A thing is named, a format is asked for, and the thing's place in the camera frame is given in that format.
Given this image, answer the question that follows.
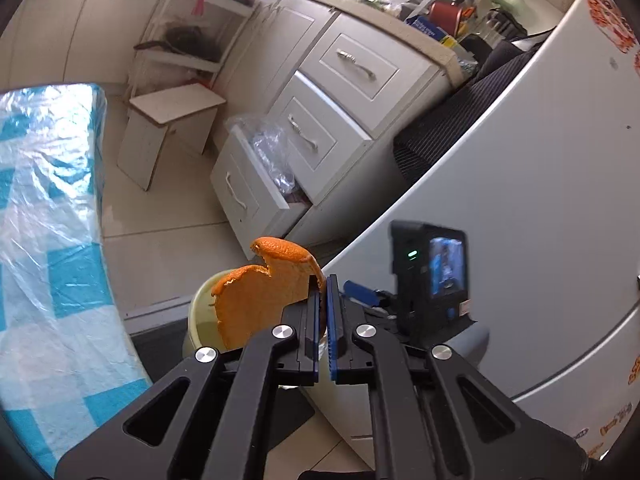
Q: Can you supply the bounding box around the yellow trash bin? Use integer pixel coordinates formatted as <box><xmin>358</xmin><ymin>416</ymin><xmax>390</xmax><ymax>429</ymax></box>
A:
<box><xmin>182</xmin><ymin>269</ymin><xmax>240</xmax><ymax>356</ymax></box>

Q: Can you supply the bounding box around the blue box on counter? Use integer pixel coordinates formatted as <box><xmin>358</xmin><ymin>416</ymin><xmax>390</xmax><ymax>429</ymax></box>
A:
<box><xmin>404</xmin><ymin>14</ymin><xmax>478</xmax><ymax>68</ymax></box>

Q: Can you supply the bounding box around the clear plastic bag in drawer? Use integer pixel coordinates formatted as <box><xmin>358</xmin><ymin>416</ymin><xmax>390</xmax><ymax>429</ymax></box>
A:
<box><xmin>224</xmin><ymin>113</ymin><xmax>296</xmax><ymax>197</ymax></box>

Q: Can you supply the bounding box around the black pan on rack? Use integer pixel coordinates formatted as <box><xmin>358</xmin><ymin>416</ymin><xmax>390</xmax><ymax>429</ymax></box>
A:
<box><xmin>134</xmin><ymin>25</ymin><xmax>222</xmax><ymax>63</ymax></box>

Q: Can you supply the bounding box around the open white drawer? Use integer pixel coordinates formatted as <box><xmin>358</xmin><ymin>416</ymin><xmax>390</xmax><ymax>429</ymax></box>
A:
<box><xmin>210</xmin><ymin>126</ymin><xmax>310</xmax><ymax>260</ymax></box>

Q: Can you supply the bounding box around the white refrigerator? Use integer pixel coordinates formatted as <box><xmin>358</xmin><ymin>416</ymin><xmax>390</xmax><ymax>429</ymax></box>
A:
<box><xmin>326</xmin><ymin>0</ymin><xmax>639</xmax><ymax>458</ymax></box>

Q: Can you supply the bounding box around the orange peel piece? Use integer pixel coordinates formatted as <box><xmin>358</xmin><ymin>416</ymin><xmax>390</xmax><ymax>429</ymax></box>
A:
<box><xmin>212</xmin><ymin>236</ymin><xmax>326</xmax><ymax>350</ymax></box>

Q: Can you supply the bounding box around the blue checkered plastic tablecloth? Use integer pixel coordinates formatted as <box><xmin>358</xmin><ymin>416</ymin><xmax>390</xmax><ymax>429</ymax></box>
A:
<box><xmin>1</xmin><ymin>84</ymin><xmax>151</xmax><ymax>474</ymax></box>

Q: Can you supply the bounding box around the small white stool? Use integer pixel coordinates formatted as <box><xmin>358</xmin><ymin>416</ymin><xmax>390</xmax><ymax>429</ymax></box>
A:
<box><xmin>117</xmin><ymin>84</ymin><xmax>226</xmax><ymax>191</ymax></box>

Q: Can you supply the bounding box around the red pot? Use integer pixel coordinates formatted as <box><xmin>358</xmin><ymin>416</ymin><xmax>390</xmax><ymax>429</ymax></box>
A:
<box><xmin>428</xmin><ymin>1</ymin><xmax>476</xmax><ymax>38</ymax></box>

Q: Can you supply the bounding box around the white shelf rack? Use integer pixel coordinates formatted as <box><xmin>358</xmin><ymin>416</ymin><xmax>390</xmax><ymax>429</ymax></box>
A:
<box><xmin>128</xmin><ymin>0</ymin><xmax>258</xmax><ymax>96</ymax></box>

